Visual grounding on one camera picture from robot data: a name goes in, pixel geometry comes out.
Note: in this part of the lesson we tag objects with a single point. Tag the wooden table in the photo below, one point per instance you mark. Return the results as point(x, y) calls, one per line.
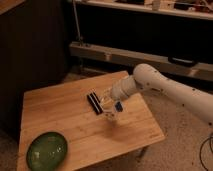
point(91, 138)

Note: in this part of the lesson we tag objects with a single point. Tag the white shelf board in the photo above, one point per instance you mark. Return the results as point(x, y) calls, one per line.
point(141, 8)

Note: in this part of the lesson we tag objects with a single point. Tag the blue sponge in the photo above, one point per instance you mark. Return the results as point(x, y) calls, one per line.
point(118, 106)

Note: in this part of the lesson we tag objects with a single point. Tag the metal pole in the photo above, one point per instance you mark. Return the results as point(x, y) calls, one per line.
point(79, 37)

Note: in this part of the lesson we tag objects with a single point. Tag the long grey case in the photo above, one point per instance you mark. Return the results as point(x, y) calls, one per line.
point(131, 58)

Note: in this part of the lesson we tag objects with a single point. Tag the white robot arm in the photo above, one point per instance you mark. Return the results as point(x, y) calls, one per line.
point(146, 77)

